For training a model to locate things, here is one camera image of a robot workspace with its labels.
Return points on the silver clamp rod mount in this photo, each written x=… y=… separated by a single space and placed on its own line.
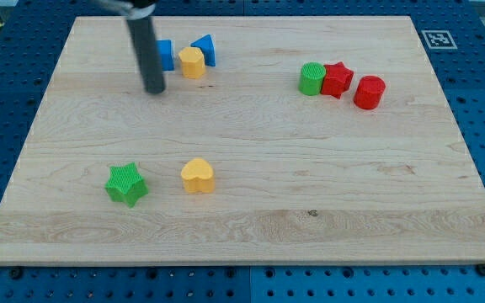
x=130 y=9

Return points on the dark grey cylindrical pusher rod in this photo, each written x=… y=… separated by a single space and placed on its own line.
x=147 y=53

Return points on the yellow heart block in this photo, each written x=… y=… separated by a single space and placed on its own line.
x=198 y=176

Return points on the green star block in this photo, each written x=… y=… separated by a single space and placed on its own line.
x=125 y=184

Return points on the red star block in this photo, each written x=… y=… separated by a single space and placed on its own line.
x=337 y=79

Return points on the blue cube block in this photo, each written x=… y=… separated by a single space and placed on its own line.
x=166 y=53

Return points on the yellow hexagon block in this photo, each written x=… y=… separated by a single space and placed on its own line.
x=192 y=62

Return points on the blue triangle block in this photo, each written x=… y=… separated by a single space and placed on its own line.
x=207 y=47

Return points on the green cylinder block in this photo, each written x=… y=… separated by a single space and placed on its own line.
x=311 y=78

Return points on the light wooden board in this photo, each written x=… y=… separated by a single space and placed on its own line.
x=300 y=180

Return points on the red cylinder block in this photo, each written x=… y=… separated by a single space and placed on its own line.
x=369 y=92

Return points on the white fiducial marker tag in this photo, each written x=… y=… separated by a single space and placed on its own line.
x=439 y=39

